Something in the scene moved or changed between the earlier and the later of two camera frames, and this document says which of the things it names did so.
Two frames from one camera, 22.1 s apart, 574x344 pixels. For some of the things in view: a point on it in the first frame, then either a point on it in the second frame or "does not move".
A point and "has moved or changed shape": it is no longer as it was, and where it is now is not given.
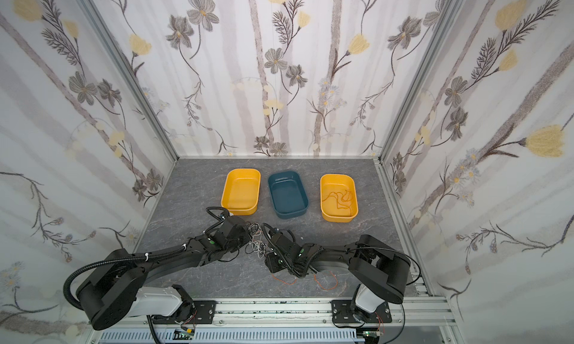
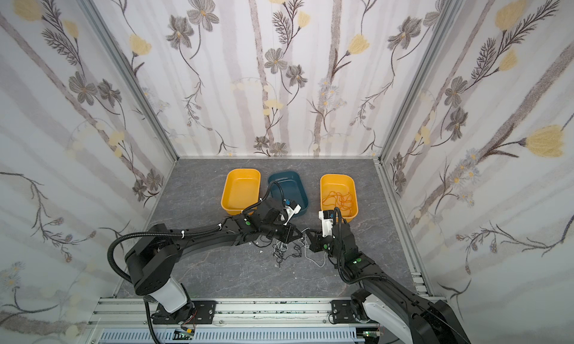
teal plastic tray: x=288 y=194 does not move
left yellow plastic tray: x=241 y=191 does not move
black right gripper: x=276 y=247 → x=321 y=240
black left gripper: x=240 y=229 → x=284 y=229
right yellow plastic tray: x=338 y=201 does not move
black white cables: x=256 y=244 has moved or changed shape
